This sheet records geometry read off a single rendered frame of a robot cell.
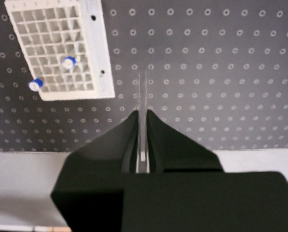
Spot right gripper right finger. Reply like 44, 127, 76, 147
147, 109, 225, 173

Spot white rectangular tube rack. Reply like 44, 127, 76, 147
4, 0, 101, 100

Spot metal forceps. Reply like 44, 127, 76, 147
137, 72, 148, 173

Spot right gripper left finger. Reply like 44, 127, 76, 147
59, 110, 139, 174

